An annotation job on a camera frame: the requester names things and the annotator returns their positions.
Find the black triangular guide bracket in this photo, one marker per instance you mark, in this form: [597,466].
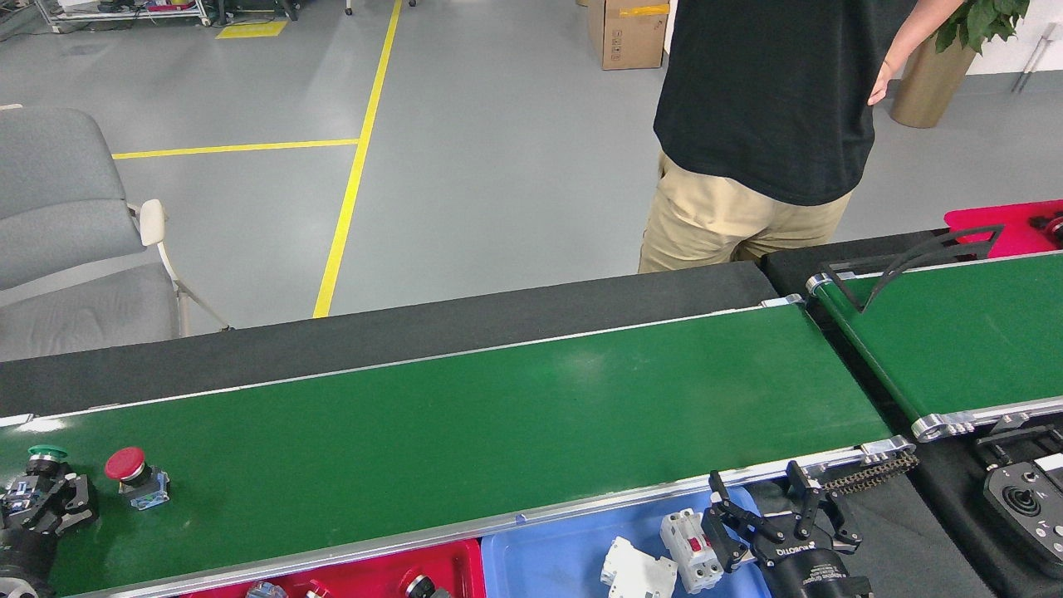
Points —
[864,303]

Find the person's left hand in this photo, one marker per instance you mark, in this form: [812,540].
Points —
[880,83]

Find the red parts tray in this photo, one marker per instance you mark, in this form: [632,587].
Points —
[988,228]

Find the long green conveyor belt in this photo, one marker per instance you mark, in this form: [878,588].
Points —
[498,415]

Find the red plastic bin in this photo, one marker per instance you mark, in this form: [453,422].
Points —
[365,573]

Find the brown cardboard box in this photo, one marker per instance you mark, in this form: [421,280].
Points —
[627,37]

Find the person's left forearm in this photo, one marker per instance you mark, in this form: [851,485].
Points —
[918,29]

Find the grey padded armchair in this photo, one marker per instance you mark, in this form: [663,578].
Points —
[58,208]

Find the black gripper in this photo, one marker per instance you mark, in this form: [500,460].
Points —
[29,555]
[810,573]

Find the white circuit breaker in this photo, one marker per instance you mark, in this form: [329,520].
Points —
[691,552]
[638,575]

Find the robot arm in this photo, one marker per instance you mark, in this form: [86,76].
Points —
[12,588]

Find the white metal wheeled rack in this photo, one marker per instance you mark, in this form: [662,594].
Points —
[124,10]

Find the green mushroom push button switch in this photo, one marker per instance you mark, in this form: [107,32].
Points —
[47,453]

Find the white wall conduit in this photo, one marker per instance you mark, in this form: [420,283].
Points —
[1053,31]

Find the red mushroom push button switch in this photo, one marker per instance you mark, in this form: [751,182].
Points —
[419,586]
[266,591]
[1053,229]
[315,592]
[124,463]

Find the blue plastic bin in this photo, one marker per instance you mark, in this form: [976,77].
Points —
[548,556]

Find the potted plant in brown pot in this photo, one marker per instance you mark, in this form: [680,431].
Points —
[926,91]

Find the person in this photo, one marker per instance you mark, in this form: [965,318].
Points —
[764,100]

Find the short green conveyor belt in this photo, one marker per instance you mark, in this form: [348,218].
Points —
[955,332]

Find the black joystick remote controller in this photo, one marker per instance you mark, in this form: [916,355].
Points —
[1030,507]

